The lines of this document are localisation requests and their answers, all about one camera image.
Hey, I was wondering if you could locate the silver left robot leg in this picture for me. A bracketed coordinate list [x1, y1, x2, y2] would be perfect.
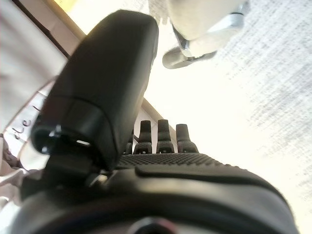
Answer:
[162, 0, 251, 70]

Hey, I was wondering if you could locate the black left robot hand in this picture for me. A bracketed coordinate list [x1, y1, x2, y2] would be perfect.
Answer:
[11, 9, 299, 234]

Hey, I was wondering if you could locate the grey striped rug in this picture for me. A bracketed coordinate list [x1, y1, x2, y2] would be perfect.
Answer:
[146, 0, 312, 234]

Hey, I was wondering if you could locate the beige garment with lettered strip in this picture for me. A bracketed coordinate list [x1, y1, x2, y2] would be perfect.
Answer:
[0, 82, 49, 208]

